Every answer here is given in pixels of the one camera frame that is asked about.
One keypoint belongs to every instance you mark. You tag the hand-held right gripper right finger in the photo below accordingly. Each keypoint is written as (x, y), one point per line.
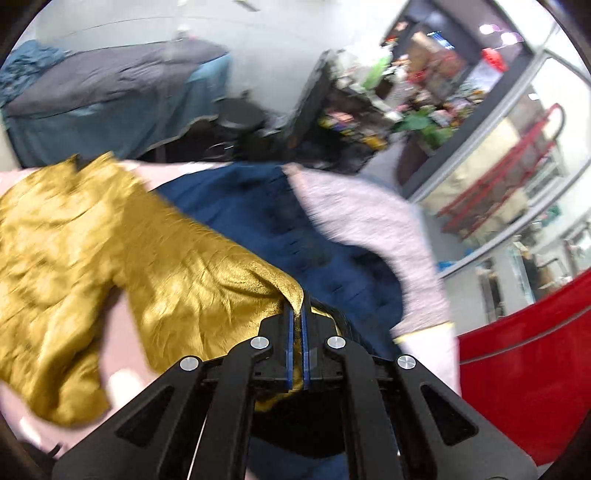
(305, 346)

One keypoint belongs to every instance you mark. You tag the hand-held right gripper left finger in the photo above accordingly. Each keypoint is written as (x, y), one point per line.
(291, 341)

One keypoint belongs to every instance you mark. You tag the gold satin garment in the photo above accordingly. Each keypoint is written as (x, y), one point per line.
(184, 277)

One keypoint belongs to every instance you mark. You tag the navy blue garment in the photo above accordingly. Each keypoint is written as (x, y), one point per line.
(258, 207)

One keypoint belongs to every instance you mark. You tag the pink polka dot blanket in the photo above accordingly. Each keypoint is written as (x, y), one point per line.
(369, 217)

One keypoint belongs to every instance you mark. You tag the red plastic tub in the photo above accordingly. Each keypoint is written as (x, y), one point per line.
(526, 360)

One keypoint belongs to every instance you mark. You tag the black round stool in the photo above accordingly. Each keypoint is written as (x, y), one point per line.
(240, 115)

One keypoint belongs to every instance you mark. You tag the green potted plant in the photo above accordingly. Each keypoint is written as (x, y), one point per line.
(422, 127)

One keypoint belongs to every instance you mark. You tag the red metal trolley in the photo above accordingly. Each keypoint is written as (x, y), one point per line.
(503, 170)

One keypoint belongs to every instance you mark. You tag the teal quilted bedspread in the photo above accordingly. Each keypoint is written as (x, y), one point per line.
(92, 129)

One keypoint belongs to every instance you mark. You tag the shelf of assorted goods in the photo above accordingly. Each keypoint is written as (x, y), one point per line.
(429, 60)

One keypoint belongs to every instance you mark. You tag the grey duvet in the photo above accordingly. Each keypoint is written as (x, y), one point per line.
(115, 74)

